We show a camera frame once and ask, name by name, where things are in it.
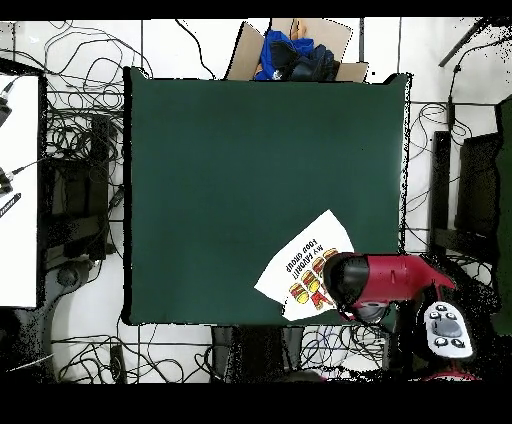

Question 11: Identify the white printed t-shirt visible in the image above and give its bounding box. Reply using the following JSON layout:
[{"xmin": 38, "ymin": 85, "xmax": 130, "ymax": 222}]
[{"xmin": 253, "ymin": 208, "xmax": 355, "ymax": 322}]

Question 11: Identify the single black cable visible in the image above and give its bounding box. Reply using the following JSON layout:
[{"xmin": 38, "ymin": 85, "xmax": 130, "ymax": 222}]
[{"xmin": 174, "ymin": 18, "xmax": 217, "ymax": 80}]

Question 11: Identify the black metal stand base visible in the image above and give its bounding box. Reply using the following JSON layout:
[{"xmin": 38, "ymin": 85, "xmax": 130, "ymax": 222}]
[
  {"xmin": 39, "ymin": 113, "xmax": 117, "ymax": 261},
  {"xmin": 427, "ymin": 129, "xmax": 503, "ymax": 273}
]

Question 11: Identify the blue garment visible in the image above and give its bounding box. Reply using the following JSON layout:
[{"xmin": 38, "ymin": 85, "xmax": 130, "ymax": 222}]
[{"xmin": 254, "ymin": 29, "xmax": 317, "ymax": 82}]

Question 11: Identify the dark navy garment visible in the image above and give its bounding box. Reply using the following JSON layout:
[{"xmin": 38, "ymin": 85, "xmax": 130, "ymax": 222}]
[{"xmin": 269, "ymin": 39, "xmax": 341, "ymax": 82}]

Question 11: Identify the dark metal rod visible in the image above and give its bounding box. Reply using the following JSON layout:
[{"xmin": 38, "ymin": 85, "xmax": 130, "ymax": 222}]
[{"xmin": 437, "ymin": 17, "xmax": 487, "ymax": 68}]

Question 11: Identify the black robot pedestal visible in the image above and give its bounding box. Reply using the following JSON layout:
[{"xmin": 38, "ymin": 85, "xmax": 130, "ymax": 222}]
[{"xmin": 209, "ymin": 325, "xmax": 305, "ymax": 383}]

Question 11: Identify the black label strip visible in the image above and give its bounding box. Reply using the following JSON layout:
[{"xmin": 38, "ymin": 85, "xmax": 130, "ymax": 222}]
[{"xmin": 0, "ymin": 192, "xmax": 22, "ymax": 219}]

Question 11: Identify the black cable with adapter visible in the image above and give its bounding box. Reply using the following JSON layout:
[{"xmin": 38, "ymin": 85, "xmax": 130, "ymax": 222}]
[{"xmin": 446, "ymin": 35, "xmax": 512, "ymax": 135}]

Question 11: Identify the grey pedestal leg with caster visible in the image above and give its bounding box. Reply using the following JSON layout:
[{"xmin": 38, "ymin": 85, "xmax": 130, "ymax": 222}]
[{"xmin": 39, "ymin": 259, "xmax": 97, "ymax": 321}]

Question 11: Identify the dark green table cloth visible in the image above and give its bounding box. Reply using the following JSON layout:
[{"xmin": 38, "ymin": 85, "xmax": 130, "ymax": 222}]
[{"xmin": 122, "ymin": 65, "xmax": 412, "ymax": 327}]

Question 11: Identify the white side table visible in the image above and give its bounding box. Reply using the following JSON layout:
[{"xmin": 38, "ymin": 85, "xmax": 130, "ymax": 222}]
[{"xmin": 0, "ymin": 73, "xmax": 41, "ymax": 309}]

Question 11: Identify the black power strip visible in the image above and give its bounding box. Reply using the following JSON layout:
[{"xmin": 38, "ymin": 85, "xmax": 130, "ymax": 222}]
[{"xmin": 109, "ymin": 343, "xmax": 128, "ymax": 384}]

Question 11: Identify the black cable tangle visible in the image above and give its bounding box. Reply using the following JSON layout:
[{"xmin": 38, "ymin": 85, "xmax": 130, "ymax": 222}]
[
  {"xmin": 299, "ymin": 324, "xmax": 387, "ymax": 379},
  {"xmin": 0, "ymin": 19, "xmax": 155, "ymax": 161},
  {"xmin": 51, "ymin": 315, "xmax": 225, "ymax": 383},
  {"xmin": 399, "ymin": 101, "xmax": 475, "ymax": 257}
]

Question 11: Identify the brown cardboard box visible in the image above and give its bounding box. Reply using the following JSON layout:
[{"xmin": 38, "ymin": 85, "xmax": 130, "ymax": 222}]
[{"xmin": 223, "ymin": 17, "xmax": 370, "ymax": 83}]

